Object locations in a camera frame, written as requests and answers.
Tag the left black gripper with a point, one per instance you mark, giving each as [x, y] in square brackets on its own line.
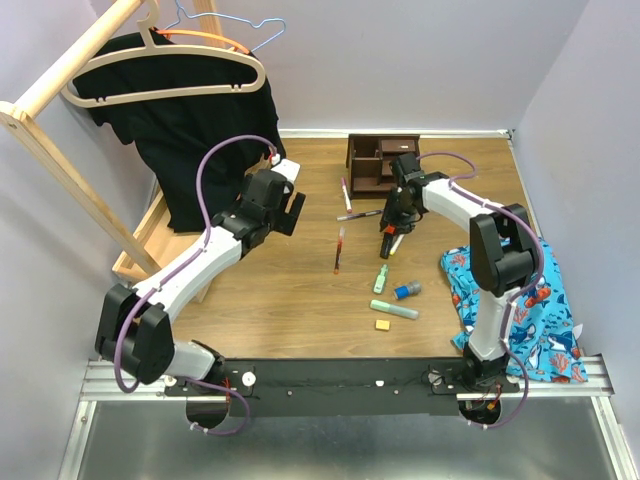
[286, 221]

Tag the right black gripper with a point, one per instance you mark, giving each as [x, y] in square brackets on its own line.
[388, 216]

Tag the orange black highlighter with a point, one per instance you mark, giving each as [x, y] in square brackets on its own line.
[388, 240]

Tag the yellow capped white marker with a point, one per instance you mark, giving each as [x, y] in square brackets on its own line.
[396, 244]

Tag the red clear pen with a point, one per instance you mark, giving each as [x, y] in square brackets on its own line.
[339, 247]

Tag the dark wooden desk organizer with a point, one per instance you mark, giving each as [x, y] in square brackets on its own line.
[368, 160]

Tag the pink capped white marker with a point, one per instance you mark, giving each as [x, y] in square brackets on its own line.
[345, 192]

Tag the mint green highlighter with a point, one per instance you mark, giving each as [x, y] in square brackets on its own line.
[393, 309]

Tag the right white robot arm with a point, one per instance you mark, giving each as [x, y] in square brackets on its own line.
[506, 257]

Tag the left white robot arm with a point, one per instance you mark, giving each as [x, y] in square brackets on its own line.
[135, 327]

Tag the blue grey glue stick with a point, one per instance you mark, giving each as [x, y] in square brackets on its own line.
[410, 289]

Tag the small tan eraser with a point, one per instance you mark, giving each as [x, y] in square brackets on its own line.
[382, 325]

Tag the wooden clothes rack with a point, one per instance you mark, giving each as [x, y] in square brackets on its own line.
[52, 252]

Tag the black t-shirt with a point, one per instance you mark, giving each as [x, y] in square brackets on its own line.
[173, 135]

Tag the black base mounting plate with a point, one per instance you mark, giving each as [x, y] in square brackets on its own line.
[357, 386]

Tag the blue shark print cloth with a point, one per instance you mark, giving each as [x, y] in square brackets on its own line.
[543, 331]

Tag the orange plastic hanger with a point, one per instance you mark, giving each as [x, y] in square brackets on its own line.
[216, 39]

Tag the beige wooden hanger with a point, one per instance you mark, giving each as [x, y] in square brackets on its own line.
[146, 66]

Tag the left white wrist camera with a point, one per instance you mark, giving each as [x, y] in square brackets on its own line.
[287, 168]

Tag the blue wire hanger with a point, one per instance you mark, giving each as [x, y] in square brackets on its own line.
[206, 18]

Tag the aluminium rail frame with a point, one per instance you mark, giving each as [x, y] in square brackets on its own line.
[175, 428]

